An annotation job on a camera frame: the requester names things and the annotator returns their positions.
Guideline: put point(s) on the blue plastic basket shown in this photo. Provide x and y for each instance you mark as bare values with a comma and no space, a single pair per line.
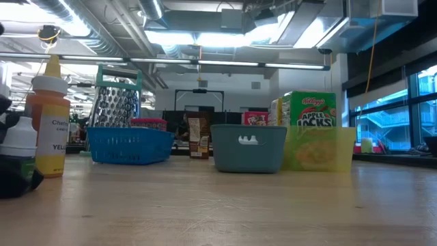
129,145

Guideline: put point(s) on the green packaged sponge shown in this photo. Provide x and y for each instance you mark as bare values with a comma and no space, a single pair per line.
312,109

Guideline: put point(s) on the yellow plastic basket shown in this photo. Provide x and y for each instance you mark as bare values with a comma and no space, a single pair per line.
345,150

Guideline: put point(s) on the red spice jar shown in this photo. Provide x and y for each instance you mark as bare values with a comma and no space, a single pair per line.
148,123

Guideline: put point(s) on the pale green container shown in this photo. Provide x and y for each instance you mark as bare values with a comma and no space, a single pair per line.
367,145

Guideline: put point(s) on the rig light bar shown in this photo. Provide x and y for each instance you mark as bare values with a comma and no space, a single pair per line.
164,61

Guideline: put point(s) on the teal-framed metal box grater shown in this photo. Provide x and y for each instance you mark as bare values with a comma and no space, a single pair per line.
116,106

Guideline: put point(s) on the black frame stand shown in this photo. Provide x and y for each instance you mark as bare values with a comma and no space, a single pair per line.
199,91

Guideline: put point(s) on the grey-teal plastic basket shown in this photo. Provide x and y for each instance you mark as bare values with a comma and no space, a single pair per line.
249,159

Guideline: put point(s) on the low red object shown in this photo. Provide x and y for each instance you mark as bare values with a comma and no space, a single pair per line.
378,149

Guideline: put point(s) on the brown paper packet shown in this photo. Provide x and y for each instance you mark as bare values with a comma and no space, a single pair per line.
198,136

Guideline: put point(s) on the orange yellow-capped squeeze bottle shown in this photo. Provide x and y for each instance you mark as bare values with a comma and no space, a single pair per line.
54,136

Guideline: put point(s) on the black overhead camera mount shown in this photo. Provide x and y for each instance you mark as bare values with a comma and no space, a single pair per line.
48,33

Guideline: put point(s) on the black cabinet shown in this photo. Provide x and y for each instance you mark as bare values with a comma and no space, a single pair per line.
225,118

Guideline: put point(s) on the green food colouring dropper bottle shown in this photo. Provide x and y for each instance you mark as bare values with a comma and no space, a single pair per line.
18,140

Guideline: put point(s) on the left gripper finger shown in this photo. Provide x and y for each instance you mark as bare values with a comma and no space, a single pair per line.
7,126
13,188

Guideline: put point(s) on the person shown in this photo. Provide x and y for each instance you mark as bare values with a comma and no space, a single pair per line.
182,128

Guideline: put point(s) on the red Froot Loops box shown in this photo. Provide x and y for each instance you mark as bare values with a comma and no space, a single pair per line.
255,119

